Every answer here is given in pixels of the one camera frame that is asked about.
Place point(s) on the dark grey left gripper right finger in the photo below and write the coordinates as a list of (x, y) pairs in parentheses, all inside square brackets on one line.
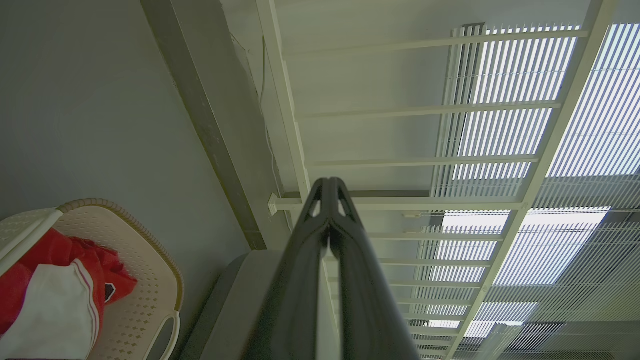
[(365, 310)]

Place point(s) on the cream perforated plastic laundry basket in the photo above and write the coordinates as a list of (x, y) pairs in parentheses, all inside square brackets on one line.
[(140, 280)]

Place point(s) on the white metal railing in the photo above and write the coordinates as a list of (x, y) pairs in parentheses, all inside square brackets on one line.
[(400, 203)]

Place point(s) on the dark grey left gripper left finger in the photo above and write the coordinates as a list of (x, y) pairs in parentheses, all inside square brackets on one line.
[(295, 300)]

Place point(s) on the white window blinds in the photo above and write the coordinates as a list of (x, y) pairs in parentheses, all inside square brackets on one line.
[(600, 100)]

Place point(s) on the raised concrete step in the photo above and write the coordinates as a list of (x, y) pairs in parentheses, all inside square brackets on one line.
[(200, 110)]

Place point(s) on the red sports garment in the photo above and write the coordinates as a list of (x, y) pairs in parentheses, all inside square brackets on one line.
[(55, 250)]

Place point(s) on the white garment with red stripes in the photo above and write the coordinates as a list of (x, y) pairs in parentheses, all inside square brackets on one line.
[(55, 315)]

